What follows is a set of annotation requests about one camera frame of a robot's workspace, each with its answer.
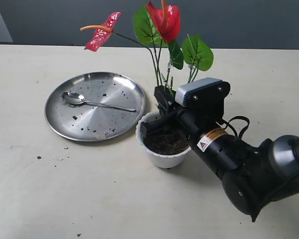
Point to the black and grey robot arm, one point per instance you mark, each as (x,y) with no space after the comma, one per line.
(251,177)

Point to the round steel plate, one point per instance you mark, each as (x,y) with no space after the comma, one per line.
(93,123)

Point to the artificial red anthurium plant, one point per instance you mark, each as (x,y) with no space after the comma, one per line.
(157,29)

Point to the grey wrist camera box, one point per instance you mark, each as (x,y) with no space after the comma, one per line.
(183,92)

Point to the dark soil in pot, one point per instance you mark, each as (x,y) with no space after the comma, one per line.
(169,143)

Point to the steel spoon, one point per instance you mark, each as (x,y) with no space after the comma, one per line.
(78,99)

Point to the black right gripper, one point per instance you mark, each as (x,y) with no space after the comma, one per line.
(199,122)

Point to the white scalloped plastic pot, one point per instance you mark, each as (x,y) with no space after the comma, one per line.
(159,160)

